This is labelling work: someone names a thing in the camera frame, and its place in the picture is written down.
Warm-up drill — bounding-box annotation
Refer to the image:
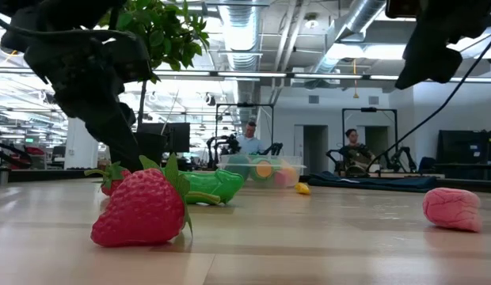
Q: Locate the clear plastic tupperware container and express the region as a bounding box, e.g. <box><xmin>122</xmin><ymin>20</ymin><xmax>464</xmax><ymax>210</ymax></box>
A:
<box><xmin>216</xmin><ymin>154</ymin><xmax>306</xmax><ymax>189</ymax></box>

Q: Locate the person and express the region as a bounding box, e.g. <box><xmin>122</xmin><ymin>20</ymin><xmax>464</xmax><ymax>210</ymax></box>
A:
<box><xmin>338</xmin><ymin>128</ymin><xmax>377</xmax><ymax>177</ymax></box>
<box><xmin>235</xmin><ymin>120</ymin><xmax>266</xmax><ymax>155</ymax></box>

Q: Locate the dark blue cloth, white label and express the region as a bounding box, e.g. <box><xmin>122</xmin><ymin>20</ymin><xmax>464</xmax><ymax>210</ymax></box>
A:
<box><xmin>307</xmin><ymin>170</ymin><xmax>439</xmax><ymax>194</ymax></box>

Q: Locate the black rig frame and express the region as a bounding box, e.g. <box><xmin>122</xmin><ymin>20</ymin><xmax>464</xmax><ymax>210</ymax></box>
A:
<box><xmin>341</xmin><ymin>107</ymin><xmax>399</xmax><ymax>169</ymax></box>
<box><xmin>215</xmin><ymin>102</ymin><xmax>276</xmax><ymax>156</ymax></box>

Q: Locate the silver ventilation duct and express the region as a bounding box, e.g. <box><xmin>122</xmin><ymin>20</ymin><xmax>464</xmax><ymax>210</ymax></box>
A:
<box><xmin>219</xmin><ymin>0</ymin><xmax>263</xmax><ymax>146</ymax></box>

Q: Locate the green toy pea pod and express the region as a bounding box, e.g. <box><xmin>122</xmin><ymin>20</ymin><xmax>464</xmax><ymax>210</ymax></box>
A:
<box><xmin>177</xmin><ymin>169</ymin><xmax>246</xmax><ymax>206</ymax></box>

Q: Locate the black cabinet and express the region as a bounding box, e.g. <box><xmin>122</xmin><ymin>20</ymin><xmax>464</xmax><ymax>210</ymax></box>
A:
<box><xmin>435</xmin><ymin>129</ymin><xmax>491</xmax><ymax>181</ymax></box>

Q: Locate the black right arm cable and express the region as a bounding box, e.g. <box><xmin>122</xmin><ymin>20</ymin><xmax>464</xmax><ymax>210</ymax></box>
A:
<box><xmin>366</xmin><ymin>31</ymin><xmax>491</xmax><ymax>173</ymax></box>

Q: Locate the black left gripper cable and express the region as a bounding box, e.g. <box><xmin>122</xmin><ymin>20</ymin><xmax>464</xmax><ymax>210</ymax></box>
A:
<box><xmin>0</xmin><ymin>14</ymin><xmax>148</xmax><ymax>45</ymax></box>

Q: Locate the yellow hanging cord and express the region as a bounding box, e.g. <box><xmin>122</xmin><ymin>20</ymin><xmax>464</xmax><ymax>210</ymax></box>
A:
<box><xmin>352</xmin><ymin>58</ymin><xmax>360</xmax><ymax>100</ymax></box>

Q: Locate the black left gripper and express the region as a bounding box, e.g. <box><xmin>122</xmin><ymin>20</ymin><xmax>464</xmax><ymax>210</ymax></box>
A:
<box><xmin>51</xmin><ymin>74</ymin><xmax>147</xmax><ymax>173</ymax></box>

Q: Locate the black monitor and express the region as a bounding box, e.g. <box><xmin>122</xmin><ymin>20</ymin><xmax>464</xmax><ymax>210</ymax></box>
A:
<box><xmin>136</xmin><ymin>122</ymin><xmax>191</xmax><ymax>154</ymax></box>

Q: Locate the white pillar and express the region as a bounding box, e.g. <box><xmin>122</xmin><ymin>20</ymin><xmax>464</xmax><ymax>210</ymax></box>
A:
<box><xmin>64</xmin><ymin>116</ymin><xmax>97</xmax><ymax>170</ymax></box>

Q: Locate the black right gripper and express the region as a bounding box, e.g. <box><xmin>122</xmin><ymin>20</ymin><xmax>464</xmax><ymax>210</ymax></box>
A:
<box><xmin>394</xmin><ymin>0</ymin><xmax>491</xmax><ymax>91</ymax></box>

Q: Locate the red toy strawberry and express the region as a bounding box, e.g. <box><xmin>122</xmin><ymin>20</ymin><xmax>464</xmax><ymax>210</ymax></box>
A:
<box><xmin>89</xmin><ymin>153</ymin><xmax>222</xmax><ymax>249</ymax></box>
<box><xmin>84</xmin><ymin>161</ymin><xmax>132</xmax><ymax>197</ymax></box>

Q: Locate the green potted plant, black pot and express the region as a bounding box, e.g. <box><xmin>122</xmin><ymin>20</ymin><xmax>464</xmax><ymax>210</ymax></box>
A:
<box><xmin>98</xmin><ymin>0</ymin><xmax>210</xmax><ymax>169</ymax></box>

